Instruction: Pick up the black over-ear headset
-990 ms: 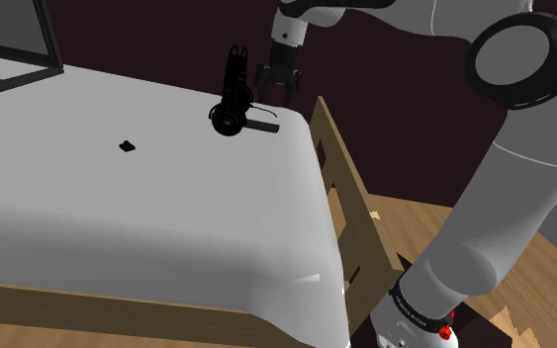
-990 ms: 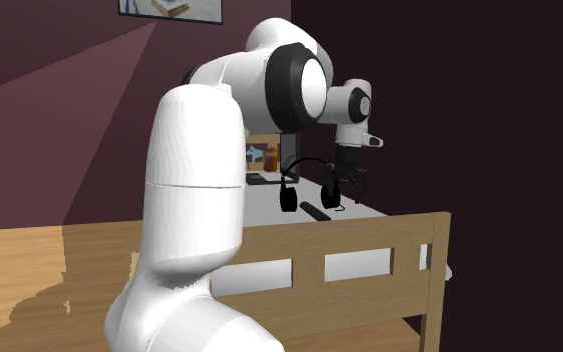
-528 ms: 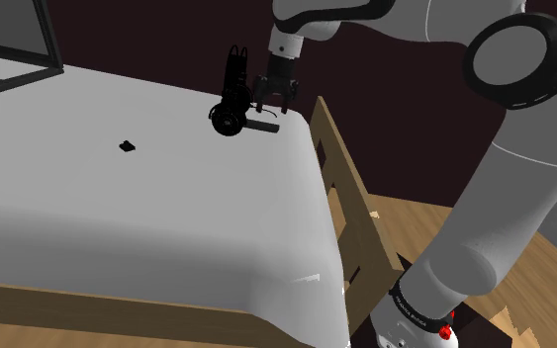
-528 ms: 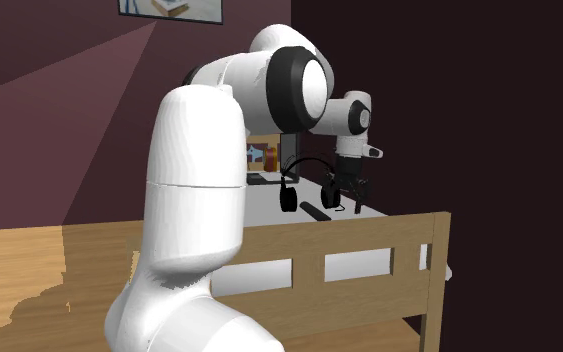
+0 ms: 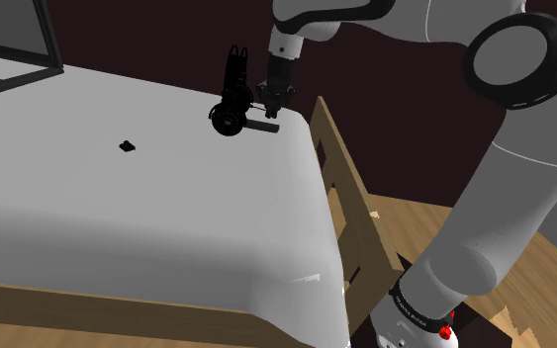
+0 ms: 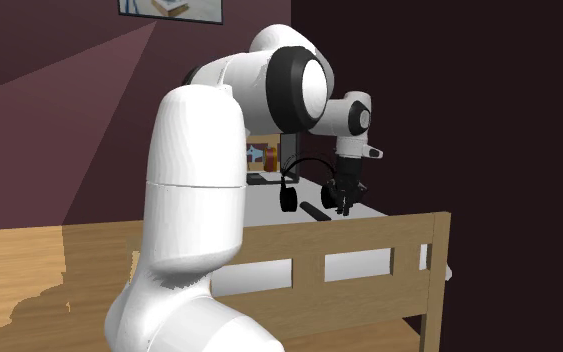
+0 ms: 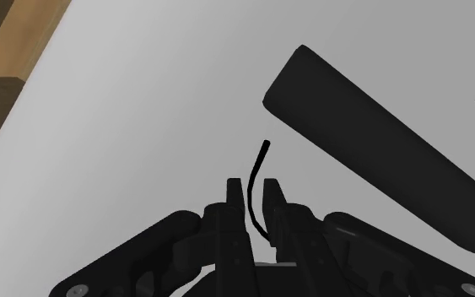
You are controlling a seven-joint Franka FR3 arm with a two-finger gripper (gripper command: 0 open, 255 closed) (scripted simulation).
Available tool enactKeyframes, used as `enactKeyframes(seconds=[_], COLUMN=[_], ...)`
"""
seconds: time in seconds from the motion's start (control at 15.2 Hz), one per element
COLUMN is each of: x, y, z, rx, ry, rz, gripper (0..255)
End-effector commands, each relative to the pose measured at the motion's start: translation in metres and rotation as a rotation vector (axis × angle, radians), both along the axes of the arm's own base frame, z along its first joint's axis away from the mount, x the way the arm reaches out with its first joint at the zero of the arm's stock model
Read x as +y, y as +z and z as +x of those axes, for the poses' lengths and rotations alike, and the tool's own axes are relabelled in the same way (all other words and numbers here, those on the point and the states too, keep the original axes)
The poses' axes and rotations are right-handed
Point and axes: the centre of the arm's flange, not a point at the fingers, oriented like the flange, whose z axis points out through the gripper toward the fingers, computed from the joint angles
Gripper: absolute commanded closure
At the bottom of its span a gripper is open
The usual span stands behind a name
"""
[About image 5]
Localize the black headphones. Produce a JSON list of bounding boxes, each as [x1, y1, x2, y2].
[[208, 44, 255, 138]]

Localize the black laptop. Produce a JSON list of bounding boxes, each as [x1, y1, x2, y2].
[[0, 0, 65, 102]]

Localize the black flat bar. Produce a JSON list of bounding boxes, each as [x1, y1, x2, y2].
[[245, 119, 281, 135]]

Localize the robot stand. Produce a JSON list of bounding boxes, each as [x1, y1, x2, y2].
[[348, 302, 516, 348]]

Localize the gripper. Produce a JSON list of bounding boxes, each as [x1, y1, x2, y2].
[[256, 52, 299, 120]]

